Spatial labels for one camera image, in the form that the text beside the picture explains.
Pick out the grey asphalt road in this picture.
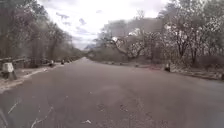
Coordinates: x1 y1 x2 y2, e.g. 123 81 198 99
0 56 224 128

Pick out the row of bare trees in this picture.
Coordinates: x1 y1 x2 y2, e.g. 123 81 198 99
87 0 224 73
0 0 85 70

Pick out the pale sandy roadside strip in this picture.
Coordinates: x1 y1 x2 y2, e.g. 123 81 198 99
0 59 83 94

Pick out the brown dirt roadside strip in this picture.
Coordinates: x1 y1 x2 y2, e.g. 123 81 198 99
96 59 224 82

